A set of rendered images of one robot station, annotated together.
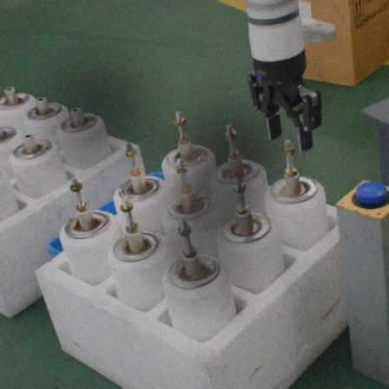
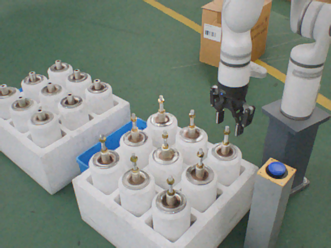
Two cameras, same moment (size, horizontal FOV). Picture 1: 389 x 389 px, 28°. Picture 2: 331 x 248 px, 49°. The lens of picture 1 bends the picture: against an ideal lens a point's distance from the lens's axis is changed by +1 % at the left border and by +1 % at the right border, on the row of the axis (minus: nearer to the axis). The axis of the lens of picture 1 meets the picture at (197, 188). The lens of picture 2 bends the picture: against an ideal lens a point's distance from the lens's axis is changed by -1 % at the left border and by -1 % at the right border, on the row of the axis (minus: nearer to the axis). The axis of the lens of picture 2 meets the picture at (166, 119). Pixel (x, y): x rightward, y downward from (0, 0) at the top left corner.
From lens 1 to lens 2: 0.30 m
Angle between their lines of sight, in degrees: 8
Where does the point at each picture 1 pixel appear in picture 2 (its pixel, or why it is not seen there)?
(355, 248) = (262, 196)
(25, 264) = (62, 166)
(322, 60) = not seen: hidden behind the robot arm
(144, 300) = (137, 209)
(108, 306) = (116, 210)
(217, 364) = not seen: outside the picture
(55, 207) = (81, 136)
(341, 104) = not seen: hidden behind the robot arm
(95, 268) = (108, 185)
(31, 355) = (64, 219)
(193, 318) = (168, 228)
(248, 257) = (200, 193)
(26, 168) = (67, 113)
